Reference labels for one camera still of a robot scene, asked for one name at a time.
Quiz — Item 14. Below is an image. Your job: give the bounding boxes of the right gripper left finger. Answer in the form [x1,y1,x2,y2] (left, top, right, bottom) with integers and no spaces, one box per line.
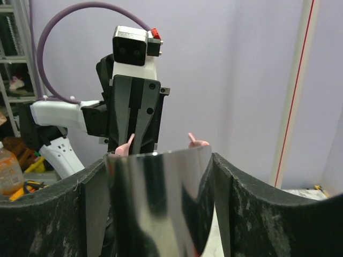
[1,160,109,256]

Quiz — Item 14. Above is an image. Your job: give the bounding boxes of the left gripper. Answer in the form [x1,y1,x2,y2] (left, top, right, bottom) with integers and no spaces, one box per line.
[107,75,170,155]

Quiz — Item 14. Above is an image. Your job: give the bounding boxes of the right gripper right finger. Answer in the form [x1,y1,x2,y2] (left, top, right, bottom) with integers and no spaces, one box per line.
[213,153,342,256]

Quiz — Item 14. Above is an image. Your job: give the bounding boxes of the metal tongs pink tips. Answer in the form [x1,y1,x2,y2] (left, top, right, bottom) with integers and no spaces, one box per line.
[104,134,214,256]

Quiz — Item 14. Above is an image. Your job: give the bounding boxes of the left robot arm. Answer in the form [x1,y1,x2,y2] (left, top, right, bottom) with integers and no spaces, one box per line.
[18,56,170,178]

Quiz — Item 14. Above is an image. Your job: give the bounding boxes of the orange juice bottle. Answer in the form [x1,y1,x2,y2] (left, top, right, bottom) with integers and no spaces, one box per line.
[0,142,25,196]

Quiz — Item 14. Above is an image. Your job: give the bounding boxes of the metal shelf rack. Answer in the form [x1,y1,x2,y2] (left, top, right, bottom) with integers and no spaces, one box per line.
[1,1,38,137]

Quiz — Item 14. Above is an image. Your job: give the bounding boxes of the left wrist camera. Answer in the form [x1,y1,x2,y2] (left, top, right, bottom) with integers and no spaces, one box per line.
[113,26,163,80]

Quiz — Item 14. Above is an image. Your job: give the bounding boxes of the white pvc pipe frame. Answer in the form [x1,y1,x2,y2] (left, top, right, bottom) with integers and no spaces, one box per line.
[269,0,321,188]

